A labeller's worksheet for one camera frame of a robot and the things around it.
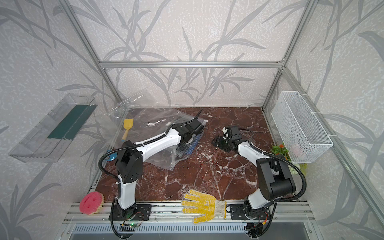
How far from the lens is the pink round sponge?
2.42ft

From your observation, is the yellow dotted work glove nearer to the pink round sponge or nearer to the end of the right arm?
the end of the right arm

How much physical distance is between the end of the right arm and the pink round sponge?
0.67 m

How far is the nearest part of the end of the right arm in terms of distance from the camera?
0.69 m

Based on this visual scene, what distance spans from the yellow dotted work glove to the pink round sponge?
1.41 ft

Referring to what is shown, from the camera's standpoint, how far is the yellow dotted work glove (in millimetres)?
735

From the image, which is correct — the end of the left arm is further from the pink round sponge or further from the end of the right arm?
the pink round sponge

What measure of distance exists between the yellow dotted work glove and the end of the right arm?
0.92 ft
